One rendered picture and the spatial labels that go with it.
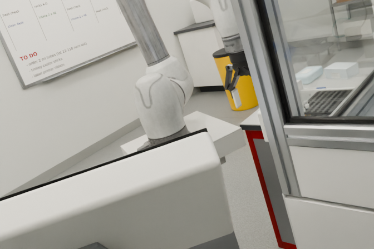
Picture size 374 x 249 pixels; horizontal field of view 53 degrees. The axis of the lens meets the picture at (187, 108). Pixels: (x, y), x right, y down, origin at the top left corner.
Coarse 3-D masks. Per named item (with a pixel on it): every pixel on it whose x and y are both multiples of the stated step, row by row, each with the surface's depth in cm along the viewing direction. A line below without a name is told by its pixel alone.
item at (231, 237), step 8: (224, 160) 140; (232, 232) 151; (216, 240) 149; (224, 240) 150; (232, 240) 152; (192, 248) 144; (200, 248) 146; (208, 248) 148; (216, 248) 149; (224, 248) 151; (232, 248) 152
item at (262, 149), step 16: (256, 112) 167; (256, 128) 156; (256, 144) 161; (256, 160) 165; (272, 160) 159; (272, 176) 163; (272, 192) 167; (272, 208) 171; (272, 224) 176; (288, 224) 169; (288, 240) 174
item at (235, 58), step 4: (240, 52) 125; (232, 56) 126; (236, 56) 125; (240, 56) 125; (244, 56) 125; (232, 60) 127; (236, 60) 126; (240, 60) 125; (244, 60) 125; (232, 64) 131; (236, 64) 130; (240, 64) 129; (244, 64) 128; (240, 68) 129; (248, 68) 127; (240, 72) 130; (244, 72) 129
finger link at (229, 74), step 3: (225, 66) 133; (228, 66) 133; (228, 69) 133; (228, 72) 134; (231, 72) 135; (228, 75) 134; (231, 75) 136; (225, 78) 136; (228, 78) 135; (231, 78) 137; (225, 81) 136; (228, 81) 136; (231, 81) 138; (225, 84) 137; (228, 84) 139; (225, 87) 138
